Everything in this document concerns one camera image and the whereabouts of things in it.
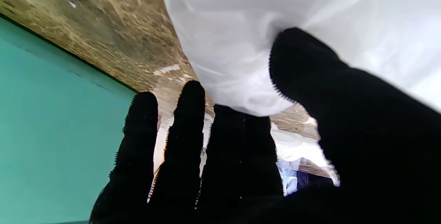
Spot green plastic basket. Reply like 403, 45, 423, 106
0, 13, 137, 224

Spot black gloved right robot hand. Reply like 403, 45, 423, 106
89, 27, 441, 224

